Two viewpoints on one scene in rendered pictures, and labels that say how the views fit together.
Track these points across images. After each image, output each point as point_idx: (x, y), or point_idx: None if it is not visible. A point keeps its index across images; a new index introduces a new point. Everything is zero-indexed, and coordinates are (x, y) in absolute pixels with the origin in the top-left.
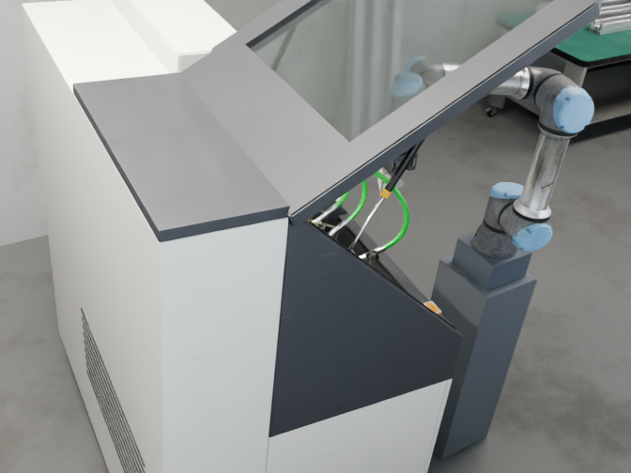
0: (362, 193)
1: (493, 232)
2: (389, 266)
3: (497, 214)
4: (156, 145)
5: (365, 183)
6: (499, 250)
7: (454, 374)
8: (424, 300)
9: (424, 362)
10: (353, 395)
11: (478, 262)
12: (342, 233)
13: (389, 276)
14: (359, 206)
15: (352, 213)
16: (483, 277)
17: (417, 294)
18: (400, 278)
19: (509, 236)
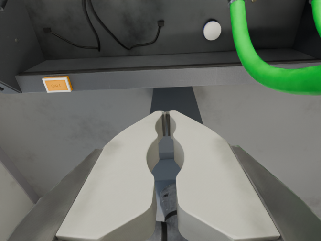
0: (264, 64)
1: (174, 210)
2: (167, 76)
3: (170, 235)
4: None
5: (282, 84)
6: (165, 197)
7: (159, 104)
8: (80, 84)
9: None
10: None
11: (171, 173)
12: (292, 56)
13: (150, 66)
14: (243, 42)
15: (243, 19)
16: (161, 166)
17: (95, 82)
18: (135, 77)
19: None
